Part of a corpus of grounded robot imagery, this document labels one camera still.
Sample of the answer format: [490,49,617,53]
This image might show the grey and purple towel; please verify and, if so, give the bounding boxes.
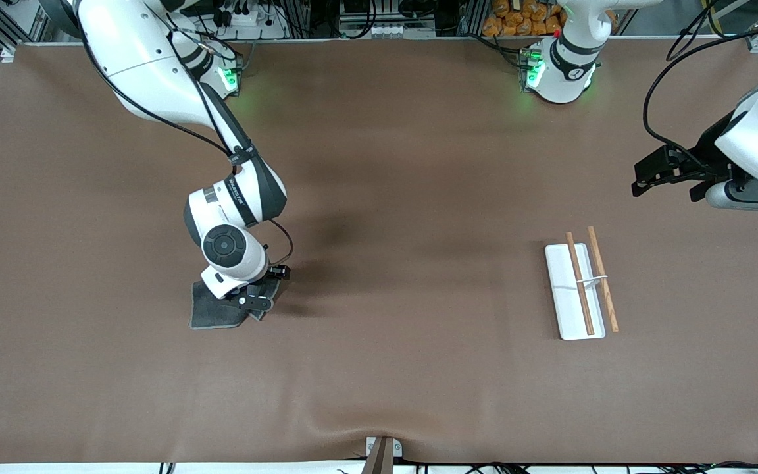
[189,280,283,330]

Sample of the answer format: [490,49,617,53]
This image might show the white rack with wooden rods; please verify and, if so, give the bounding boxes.
[543,226,620,342]

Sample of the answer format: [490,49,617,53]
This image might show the brown table mat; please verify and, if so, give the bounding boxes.
[0,38,758,465]

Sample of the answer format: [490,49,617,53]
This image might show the pile of orange packets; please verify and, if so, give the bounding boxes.
[482,0,565,38]

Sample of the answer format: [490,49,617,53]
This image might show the white power strip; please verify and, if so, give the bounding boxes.
[211,0,290,41]

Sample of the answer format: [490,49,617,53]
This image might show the black and silver electronics box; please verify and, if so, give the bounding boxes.
[338,0,440,40]

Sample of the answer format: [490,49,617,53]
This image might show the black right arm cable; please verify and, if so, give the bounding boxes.
[75,0,295,267]

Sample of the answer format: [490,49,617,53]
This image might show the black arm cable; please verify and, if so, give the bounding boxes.
[75,0,295,267]
[642,0,758,180]

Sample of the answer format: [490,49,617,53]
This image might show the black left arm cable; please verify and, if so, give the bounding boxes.
[642,0,758,180]

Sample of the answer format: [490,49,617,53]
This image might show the camera pole with white bracket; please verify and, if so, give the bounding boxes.
[361,436,404,474]

